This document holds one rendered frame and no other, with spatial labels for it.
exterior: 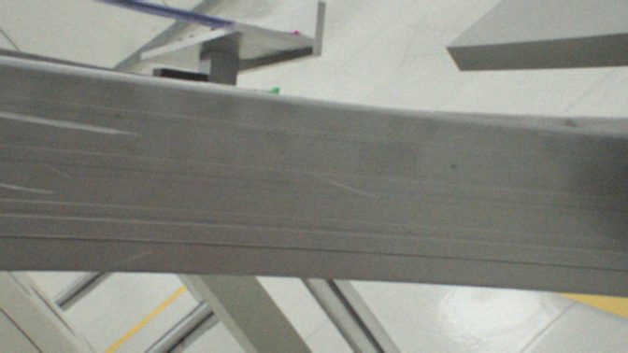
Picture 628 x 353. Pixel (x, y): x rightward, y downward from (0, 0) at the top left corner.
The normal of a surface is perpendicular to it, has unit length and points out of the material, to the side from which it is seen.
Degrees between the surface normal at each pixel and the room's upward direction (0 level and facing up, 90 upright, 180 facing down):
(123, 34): 90
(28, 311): 90
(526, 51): 90
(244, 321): 90
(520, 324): 0
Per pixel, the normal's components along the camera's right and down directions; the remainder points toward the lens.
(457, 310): -0.55, -0.77
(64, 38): 0.38, 0.09
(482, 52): -0.75, 0.62
